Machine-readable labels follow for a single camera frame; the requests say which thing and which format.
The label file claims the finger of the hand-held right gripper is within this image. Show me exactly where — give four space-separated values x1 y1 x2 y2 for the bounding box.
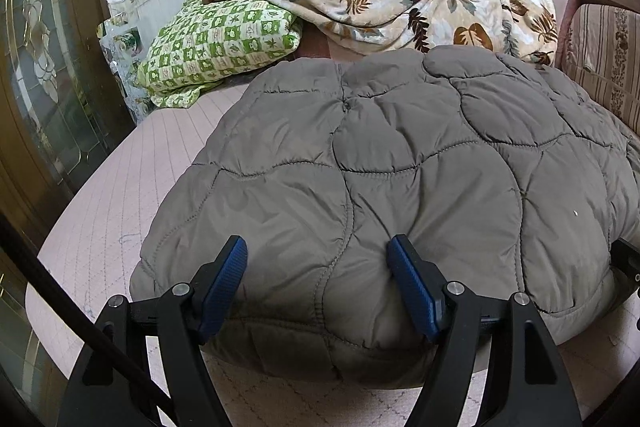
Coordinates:
609 237 640 303

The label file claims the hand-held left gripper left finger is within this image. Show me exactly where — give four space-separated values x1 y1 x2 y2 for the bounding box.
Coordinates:
56 234 249 427

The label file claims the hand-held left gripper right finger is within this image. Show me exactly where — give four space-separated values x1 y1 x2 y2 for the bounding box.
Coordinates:
386 234 583 427

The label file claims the grey quilted jacket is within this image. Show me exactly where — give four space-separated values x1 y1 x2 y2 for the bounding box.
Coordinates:
129 44 640 390

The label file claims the striped floral cushion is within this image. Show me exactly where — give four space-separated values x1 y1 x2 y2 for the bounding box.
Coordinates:
562 3 640 135

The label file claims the green checked pillow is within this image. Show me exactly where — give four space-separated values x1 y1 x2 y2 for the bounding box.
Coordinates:
135 0 303 110

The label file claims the printed plastic bag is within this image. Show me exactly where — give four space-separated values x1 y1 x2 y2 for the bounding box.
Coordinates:
100 19 151 118

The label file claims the leaf print blanket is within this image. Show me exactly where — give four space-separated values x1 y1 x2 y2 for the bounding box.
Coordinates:
229 0 558 66

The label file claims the wooden glass door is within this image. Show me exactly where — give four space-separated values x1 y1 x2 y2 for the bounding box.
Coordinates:
0 0 136 408

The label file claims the black cable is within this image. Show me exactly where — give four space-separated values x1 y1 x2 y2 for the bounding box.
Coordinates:
0 214 173 408

